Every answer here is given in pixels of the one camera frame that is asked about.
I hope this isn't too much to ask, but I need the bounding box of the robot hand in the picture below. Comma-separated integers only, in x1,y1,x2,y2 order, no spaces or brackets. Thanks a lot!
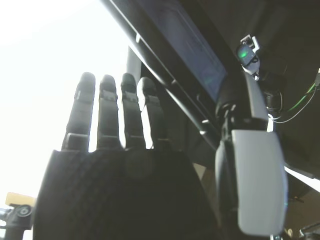
32,71,290,240

